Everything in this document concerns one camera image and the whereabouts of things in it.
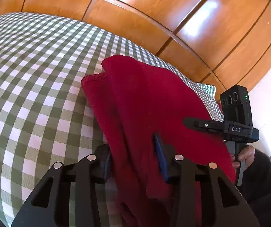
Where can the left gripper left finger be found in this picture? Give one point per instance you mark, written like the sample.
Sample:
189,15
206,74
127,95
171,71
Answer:
66,187

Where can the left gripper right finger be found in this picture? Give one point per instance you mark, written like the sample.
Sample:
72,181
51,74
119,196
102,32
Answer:
202,195

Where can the dark red knit garment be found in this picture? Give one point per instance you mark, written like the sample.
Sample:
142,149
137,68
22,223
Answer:
132,101

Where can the black sleeved right forearm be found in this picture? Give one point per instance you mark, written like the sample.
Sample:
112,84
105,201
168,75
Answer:
256,187

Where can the person's right hand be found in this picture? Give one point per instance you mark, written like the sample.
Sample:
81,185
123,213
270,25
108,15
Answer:
247,155

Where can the wooden panelled wardrobe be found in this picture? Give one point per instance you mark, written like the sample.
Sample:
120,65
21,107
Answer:
217,42

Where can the green white checkered bedspread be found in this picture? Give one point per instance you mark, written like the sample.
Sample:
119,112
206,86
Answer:
44,115

